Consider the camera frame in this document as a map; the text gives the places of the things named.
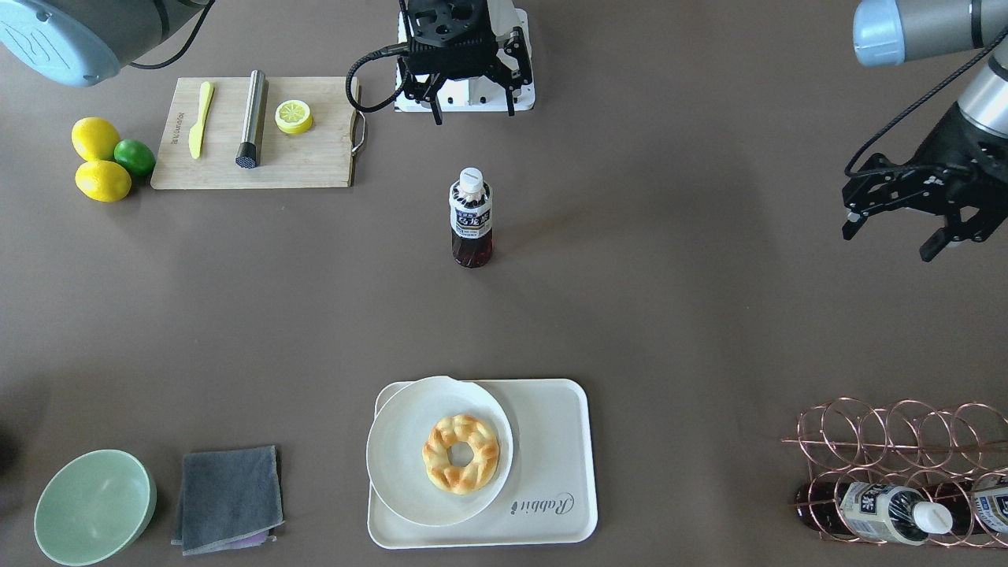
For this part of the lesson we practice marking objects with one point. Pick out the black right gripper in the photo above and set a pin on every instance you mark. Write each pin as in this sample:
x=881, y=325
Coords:
x=516, y=53

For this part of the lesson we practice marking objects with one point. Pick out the tea bottle white cap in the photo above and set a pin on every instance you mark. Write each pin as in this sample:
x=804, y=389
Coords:
x=470, y=200

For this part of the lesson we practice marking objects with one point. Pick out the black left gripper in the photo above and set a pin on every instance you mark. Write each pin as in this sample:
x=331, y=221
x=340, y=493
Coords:
x=965, y=143

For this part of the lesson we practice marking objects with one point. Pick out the yellow lemon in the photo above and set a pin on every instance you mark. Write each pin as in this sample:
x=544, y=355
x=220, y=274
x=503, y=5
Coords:
x=94, y=139
x=104, y=181

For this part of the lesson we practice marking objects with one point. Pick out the cream serving tray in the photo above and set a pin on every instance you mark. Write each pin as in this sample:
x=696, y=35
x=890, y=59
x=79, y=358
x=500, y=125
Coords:
x=549, y=494

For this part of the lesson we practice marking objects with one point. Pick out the wooden cutting board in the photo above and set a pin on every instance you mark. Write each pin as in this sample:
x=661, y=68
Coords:
x=319, y=158

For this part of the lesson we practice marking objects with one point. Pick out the halved lemon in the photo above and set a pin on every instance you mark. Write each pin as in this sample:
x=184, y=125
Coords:
x=293, y=117

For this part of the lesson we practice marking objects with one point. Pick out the glazed braided donut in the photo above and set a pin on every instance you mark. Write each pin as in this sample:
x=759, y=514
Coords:
x=457, y=479

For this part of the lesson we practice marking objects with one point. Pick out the yellow plastic knife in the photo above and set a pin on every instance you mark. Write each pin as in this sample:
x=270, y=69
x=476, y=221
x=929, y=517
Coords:
x=197, y=131

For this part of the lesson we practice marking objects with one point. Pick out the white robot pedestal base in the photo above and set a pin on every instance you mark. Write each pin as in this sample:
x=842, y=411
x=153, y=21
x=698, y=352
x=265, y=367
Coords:
x=472, y=90

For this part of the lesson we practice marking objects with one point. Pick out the white round plate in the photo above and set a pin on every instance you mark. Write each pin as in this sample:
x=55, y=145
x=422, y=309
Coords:
x=399, y=432

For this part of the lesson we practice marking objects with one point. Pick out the green lime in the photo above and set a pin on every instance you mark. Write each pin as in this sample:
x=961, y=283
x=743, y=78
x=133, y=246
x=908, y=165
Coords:
x=136, y=157

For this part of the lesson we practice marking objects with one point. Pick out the steel muddler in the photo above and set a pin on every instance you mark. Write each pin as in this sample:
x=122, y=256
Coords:
x=248, y=153

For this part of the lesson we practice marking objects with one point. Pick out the grey folded cloth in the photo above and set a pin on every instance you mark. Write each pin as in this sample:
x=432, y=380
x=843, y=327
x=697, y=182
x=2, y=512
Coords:
x=229, y=500

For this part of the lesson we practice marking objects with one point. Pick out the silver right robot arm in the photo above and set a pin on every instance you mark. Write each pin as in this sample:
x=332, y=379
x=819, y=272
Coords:
x=450, y=55

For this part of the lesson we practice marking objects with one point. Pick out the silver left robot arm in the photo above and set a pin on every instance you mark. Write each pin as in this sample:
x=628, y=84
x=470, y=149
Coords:
x=894, y=32

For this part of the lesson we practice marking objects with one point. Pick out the yellow lemon near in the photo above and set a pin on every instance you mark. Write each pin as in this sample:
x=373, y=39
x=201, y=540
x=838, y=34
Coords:
x=104, y=181

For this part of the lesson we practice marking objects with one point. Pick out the yellow lemon far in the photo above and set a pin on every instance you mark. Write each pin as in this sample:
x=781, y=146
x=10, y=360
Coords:
x=94, y=139

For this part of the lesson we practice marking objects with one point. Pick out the mint green bowl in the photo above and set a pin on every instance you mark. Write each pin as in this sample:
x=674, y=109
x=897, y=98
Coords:
x=95, y=506

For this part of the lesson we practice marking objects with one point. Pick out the copper wire bottle rack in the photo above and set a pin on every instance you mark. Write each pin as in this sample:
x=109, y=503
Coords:
x=908, y=443

